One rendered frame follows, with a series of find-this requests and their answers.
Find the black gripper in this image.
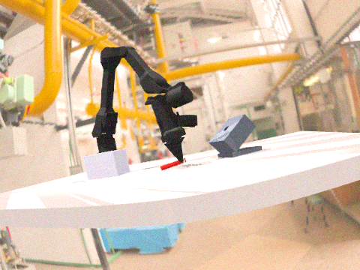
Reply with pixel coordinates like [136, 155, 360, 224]
[155, 110, 186, 163]

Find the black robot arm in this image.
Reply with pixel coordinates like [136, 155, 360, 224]
[91, 46, 198, 154]

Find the grey metal panel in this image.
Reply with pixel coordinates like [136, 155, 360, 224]
[209, 114, 263, 158]

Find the red peg with white band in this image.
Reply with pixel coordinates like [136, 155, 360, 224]
[160, 158, 187, 170]

